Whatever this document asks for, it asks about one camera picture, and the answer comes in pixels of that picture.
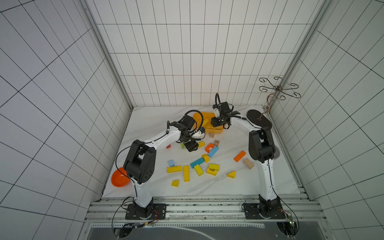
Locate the black metal hook stand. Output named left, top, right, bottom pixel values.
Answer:
left=246, top=77, right=302, bottom=129

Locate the light blue long block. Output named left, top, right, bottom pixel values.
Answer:
left=208, top=146, right=219, bottom=158

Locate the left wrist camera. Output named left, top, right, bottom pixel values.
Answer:
left=191, top=131, right=206, bottom=141

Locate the yellow plastic tub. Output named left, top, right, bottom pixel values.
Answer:
left=193, top=112, right=224, bottom=135

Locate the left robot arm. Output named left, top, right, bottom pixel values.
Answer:
left=123, top=110, right=206, bottom=214

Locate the yellow triangle block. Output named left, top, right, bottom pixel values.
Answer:
left=227, top=171, right=237, bottom=179
left=171, top=180, right=180, bottom=188

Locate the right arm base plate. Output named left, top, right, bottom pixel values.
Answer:
left=242, top=202, right=286, bottom=220

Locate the orange bowl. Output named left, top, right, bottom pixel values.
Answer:
left=111, top=167, right=131, bottom=188

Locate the purple bowl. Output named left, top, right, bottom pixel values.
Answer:
left=273, top=146, right=281, bottom=159

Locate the yellow triangle block right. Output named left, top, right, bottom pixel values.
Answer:
left=227, top=171, right=237, bottom=179

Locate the yellow long block diagonal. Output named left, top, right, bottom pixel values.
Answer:
left=202, top=119, right=210, bottom=128

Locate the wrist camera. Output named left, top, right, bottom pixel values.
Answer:
left=213, top=105, right=220, bottom=118
left=191, top=131, right=206, bottom=141

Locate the natural wood cylinder block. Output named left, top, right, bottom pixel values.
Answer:
left=243, top=158, right=255, bottom=170

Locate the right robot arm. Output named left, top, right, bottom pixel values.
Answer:
left=211, top=108, right=282, bottom=218

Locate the yellow long block upright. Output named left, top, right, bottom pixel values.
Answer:
left=183, top=166, right=190, bottom=182

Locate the teal long block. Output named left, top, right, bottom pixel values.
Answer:
left=190, top=158, right=205, bottom=169

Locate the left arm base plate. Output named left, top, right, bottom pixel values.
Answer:
left=125, top=203, right=167, bottom=221

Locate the yellow triangle block bottom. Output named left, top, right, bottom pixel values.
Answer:
left=171, top=180, right=180, bottom=188

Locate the orange arch block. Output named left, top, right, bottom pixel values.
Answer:
left=205, top=143, right=215, bottom=153

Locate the yellow short block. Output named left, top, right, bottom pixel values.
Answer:
left=194, top=165, right=204, bottom=176

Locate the yellow long block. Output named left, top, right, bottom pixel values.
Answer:
left=198, top=141, right=206, bottom=148
left=167, top=166, right=183, bottom=174
left=183, top=166, right=190, bottom=182

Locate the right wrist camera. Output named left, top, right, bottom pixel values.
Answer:
left=213, top=105, right=220, bottom=118

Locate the orange long block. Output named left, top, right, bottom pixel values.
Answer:
left=234, top=151, right=247, bottom=162

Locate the aluminium rail frame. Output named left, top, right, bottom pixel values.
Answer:
left=80, top=186, right=331, bottom=239

